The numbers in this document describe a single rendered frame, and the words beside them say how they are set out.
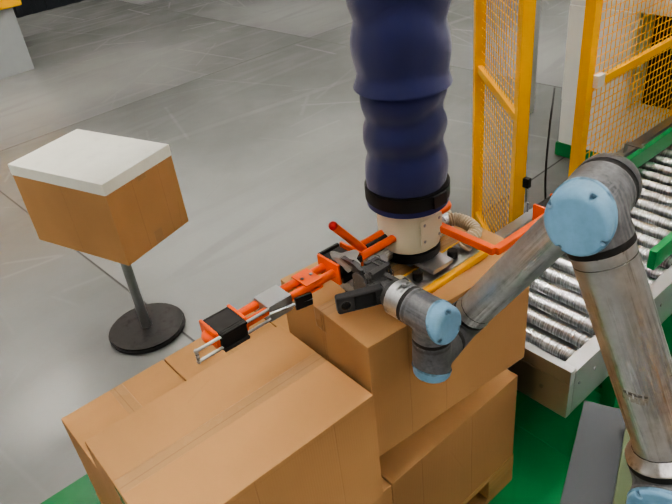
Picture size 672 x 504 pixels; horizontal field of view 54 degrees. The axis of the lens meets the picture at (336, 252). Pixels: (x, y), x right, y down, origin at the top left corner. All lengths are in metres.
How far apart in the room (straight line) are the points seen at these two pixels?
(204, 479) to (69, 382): 1.99
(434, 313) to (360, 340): 0.26
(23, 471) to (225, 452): 1.69
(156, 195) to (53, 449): 1.19
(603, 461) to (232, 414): 0.93
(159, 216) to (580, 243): 2.24
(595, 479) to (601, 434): 0.15
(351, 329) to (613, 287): 0.71
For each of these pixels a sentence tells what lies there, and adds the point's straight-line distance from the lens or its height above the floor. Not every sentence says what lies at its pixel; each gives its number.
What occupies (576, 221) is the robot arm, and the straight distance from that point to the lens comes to 1.13.
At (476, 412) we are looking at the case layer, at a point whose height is 0.54.
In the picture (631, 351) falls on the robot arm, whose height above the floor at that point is 1.33.
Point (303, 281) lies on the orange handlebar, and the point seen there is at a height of 1.22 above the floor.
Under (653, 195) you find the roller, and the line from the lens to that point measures 3.39.
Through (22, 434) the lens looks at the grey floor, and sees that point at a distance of 3.37.
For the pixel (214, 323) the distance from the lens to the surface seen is 1.52.
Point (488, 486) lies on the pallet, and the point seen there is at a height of 0.10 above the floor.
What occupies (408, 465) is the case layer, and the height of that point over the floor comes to 0.54.
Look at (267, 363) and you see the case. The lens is 1.81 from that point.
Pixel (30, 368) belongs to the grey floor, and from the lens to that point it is 3.71.
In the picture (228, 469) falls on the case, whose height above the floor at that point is 0.94.
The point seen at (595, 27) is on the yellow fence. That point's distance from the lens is 3.22.
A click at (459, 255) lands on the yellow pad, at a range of 1.87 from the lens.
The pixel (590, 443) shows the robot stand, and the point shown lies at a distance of 1.87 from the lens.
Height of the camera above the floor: 2.15
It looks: 33 degrees down
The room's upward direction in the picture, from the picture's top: 7 degrees counter-clockwise
